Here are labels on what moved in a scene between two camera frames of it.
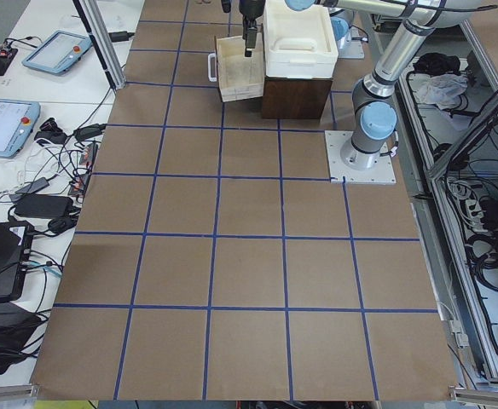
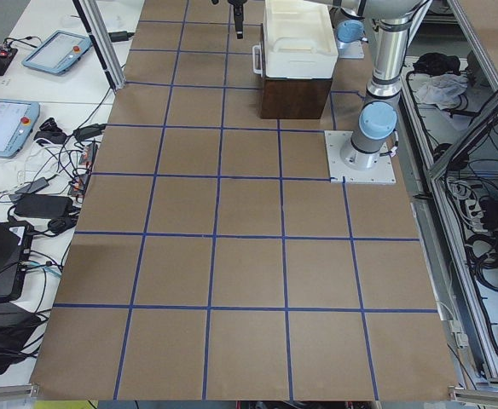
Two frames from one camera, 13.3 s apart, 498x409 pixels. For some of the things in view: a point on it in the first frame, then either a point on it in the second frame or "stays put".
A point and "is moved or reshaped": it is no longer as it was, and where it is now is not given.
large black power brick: (45, 206) stays put
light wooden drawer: (239, 77) is moved or reshaped
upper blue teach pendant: (59, 54) stays put
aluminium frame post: (103, 41) stays put
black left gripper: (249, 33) → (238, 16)
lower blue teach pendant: (4, 126) stays put
